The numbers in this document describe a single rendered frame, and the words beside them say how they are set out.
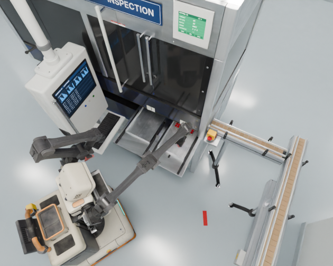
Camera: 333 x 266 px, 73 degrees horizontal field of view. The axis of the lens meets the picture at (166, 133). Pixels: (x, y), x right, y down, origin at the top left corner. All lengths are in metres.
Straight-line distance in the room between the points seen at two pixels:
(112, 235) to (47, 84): 1.53
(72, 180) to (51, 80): 0.70
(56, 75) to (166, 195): 1.77
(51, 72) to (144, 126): 0.90
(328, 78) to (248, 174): 2.20
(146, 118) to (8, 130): 2.25
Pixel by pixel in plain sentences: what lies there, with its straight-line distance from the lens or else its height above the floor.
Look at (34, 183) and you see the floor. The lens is 3.27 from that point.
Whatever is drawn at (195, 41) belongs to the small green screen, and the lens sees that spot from 1.32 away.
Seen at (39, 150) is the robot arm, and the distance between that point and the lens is 1.39.
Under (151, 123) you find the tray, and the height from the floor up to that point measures 0.88.
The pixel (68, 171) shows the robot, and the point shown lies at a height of 1.39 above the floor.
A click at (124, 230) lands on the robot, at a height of 0.28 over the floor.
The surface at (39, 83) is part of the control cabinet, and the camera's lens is 1.78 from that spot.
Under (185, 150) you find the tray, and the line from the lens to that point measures 2.01.
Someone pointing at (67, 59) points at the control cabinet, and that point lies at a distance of 1.82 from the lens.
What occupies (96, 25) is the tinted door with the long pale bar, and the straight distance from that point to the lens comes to 1.77.
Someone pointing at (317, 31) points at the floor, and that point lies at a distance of 5.30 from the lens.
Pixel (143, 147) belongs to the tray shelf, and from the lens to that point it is 2.04.
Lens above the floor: 2.70
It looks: 60 degrees down
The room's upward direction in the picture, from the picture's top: 2 degrees counter-clockwise
